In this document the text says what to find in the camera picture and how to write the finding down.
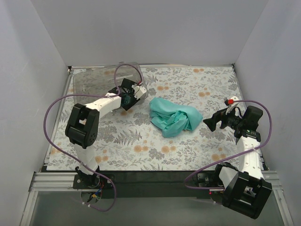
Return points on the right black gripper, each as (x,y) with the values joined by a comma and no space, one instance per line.
(222,120)

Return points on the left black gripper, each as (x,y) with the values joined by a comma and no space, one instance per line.
(131,103)

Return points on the clear plastic bin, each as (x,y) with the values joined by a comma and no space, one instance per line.
(92,83)

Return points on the teal t shirt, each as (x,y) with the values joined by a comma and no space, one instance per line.
(172,118)

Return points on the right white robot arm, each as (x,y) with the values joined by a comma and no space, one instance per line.
(243,188)

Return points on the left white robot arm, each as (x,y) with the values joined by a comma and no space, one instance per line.
(82,126)

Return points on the floral table mat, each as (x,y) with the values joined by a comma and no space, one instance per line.
(114,118)

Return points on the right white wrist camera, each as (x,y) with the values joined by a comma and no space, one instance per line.
(230,102)

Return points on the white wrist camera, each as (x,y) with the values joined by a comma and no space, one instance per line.
(230,102)
(140,91)

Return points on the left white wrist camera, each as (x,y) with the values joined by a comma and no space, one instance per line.
(140,91)

